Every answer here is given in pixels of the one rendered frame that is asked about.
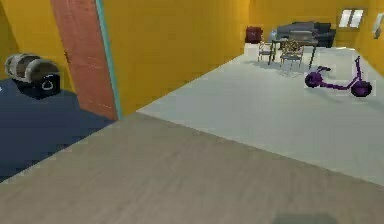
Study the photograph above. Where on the grey metal chair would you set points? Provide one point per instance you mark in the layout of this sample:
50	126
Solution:
292	55
264	50

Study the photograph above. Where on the dark red box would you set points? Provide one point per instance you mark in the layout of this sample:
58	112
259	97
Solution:
253	34

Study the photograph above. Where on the red-brown room door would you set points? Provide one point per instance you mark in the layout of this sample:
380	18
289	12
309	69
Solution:
85	56

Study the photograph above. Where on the dark dining table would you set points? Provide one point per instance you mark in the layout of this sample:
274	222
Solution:
293	42

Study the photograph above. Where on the dark grey sofa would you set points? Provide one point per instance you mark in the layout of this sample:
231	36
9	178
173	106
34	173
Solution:
320	31

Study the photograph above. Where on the purple scooter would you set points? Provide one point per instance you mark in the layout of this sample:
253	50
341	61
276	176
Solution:
360	88

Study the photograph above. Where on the grey round drum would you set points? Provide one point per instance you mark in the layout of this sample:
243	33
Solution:
26	68

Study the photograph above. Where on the white window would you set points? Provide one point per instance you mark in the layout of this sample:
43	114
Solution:
350	18

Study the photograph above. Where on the white wall fixture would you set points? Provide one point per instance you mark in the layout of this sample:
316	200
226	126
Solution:
378	25

